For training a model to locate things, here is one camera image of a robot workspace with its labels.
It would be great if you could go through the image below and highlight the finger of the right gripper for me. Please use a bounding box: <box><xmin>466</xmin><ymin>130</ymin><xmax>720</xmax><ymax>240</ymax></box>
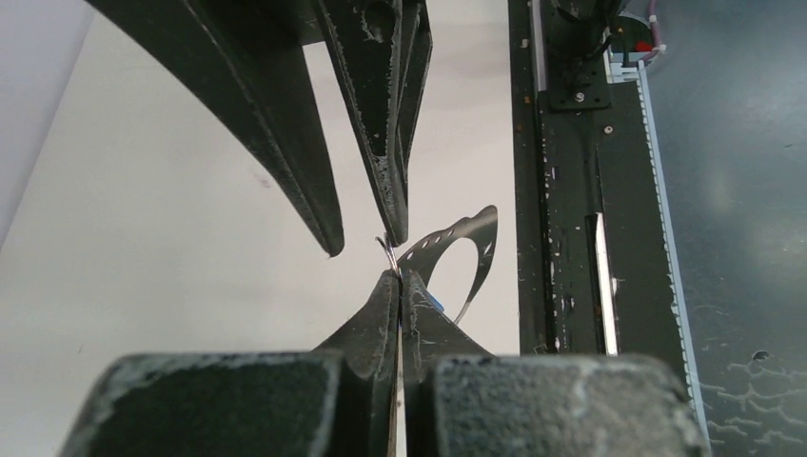
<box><xmin>315</xmin><ymin>1</ymin><xmax>433</xmax><ymax>247</ymax></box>
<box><xmin>91</xmin><ymin>1</ymin><xmax>344</xmax><ymax>256</ymax></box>

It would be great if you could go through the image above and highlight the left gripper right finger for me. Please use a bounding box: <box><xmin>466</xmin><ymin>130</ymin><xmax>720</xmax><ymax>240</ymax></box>
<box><xmin>402</xmin><ymin>271</ymin><xmax>709</xmax><ymax>456</ymax></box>

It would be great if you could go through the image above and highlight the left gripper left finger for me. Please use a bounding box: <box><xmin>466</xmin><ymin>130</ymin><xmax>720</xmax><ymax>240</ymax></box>
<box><xmin>61</xmin><ymin>271</ymin><xmax>401</xmax><ymax>456</ymax></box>

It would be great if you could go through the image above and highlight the key with blue tag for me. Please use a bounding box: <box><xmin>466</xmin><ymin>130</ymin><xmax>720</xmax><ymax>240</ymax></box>
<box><xmin>424</xmin><ymin>290</ymin><xmax>445</xmax><ymax>314</ymax></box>

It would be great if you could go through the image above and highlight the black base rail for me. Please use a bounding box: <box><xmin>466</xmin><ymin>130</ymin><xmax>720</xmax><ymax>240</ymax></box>
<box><xmin>507</xmin><ymin>1</ymin><xmax>686</xmax><ymax>381</ymax></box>

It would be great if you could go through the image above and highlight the grey cable duct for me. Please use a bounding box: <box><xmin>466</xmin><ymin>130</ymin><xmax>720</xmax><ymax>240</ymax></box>
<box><xmin>606</xmin><ymin>52</ymin><xmax>711</xmax><ymax>448</ymax></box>

